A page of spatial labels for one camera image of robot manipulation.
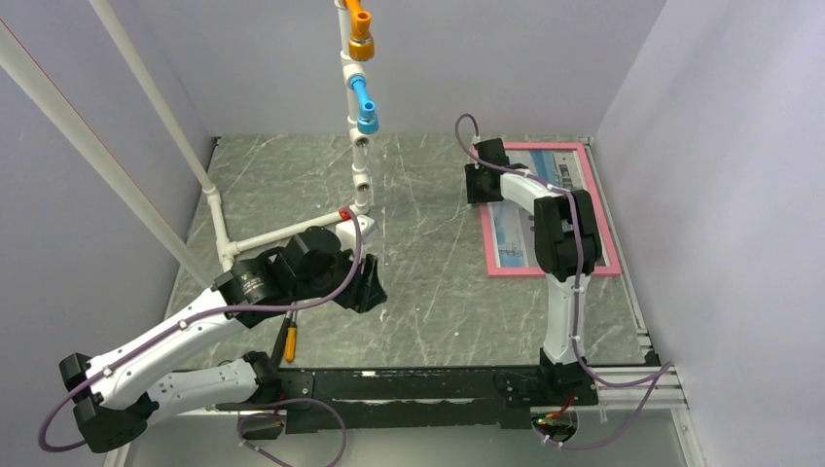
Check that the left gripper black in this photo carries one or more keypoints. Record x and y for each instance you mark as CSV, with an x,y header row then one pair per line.
x,y
365,291

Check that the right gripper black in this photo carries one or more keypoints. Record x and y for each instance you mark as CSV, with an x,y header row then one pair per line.
x,y
472,171

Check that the pink photo frame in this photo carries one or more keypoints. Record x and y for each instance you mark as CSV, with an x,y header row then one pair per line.
x,y
606,213

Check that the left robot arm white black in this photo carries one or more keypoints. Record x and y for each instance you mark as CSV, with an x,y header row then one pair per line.
x,y
117,395

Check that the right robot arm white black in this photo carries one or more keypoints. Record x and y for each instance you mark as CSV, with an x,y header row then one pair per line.
x,y
567,247

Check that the building photo print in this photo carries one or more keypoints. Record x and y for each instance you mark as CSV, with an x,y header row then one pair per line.
x,y
515,238

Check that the blue pipe nozzle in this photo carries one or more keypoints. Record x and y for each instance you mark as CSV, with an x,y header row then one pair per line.
x,y
366,116

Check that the white pvc pipe structure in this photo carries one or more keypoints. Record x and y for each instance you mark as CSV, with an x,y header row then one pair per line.
x,y
227,249

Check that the orange pipe nozzle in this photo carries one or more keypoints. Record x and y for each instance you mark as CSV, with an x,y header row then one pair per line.
x,y
361,44

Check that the white diagonal pole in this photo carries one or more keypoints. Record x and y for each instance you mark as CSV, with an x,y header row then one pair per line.
x,y
19,63

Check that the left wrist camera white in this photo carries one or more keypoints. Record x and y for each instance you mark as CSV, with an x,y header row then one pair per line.
x,y
361,227

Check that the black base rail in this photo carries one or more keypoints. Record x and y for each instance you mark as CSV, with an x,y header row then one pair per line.
x,y
506,396

